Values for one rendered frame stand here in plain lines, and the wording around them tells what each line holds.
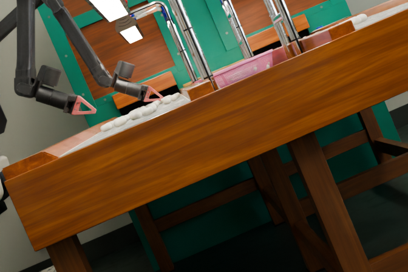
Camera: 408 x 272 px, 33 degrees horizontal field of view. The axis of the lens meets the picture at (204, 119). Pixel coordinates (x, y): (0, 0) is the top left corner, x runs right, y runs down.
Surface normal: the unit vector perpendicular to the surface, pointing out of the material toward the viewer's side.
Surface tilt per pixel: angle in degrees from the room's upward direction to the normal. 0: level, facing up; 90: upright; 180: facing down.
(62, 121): 90
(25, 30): 80
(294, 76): 90
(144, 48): 90
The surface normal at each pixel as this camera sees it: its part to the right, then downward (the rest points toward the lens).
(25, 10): -0.12, -0.07
